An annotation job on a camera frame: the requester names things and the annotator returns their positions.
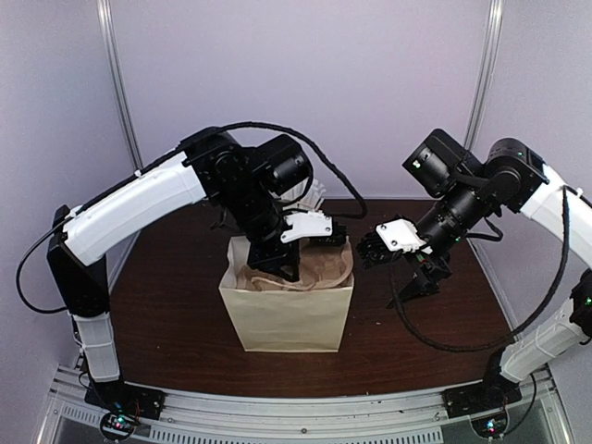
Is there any cardboard cup carrier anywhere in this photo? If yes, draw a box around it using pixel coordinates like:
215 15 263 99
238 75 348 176
234 242 353 292

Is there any brown paper bag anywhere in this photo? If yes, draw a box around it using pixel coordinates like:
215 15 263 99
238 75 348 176
218 237 354 353

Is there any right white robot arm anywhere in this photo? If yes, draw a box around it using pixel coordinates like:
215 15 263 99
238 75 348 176
371 129 591 409

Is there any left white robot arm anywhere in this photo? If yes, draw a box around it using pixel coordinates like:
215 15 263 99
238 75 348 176
46 125 332 411

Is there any white wrapped straws bundle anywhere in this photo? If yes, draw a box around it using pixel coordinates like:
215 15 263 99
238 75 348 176
280 179 327 211

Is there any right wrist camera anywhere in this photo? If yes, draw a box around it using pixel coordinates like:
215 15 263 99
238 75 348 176
356 217 433 269

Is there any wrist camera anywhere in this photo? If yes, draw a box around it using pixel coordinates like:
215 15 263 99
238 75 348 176
356 217 433 269
280 211 347 246

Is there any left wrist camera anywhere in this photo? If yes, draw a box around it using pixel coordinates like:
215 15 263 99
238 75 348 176
280 211 347 246

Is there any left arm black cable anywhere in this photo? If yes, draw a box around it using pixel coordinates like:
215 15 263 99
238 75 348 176
17 121 369 315

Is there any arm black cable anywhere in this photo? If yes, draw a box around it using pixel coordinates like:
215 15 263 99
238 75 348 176
386 184 570 352
17 121 369 315

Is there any aluminium front rail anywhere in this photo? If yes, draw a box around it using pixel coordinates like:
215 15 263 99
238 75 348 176
31 366 575 443

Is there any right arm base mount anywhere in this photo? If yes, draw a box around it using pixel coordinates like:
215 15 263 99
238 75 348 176
442 382 522 440

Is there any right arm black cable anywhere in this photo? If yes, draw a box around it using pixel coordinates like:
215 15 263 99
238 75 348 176
386 184 570 352

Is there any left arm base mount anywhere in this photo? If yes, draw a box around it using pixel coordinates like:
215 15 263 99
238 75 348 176
84 380 166 442

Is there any right aluminium frame post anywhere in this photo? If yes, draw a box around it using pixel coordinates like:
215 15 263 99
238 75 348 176
464 0 504 151

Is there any aluminium frame post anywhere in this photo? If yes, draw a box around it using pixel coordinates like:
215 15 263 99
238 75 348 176
96 0 143 169
464 0 504 151

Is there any left aluminium frame post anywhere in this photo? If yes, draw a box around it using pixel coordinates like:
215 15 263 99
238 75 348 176
96 0 143 169

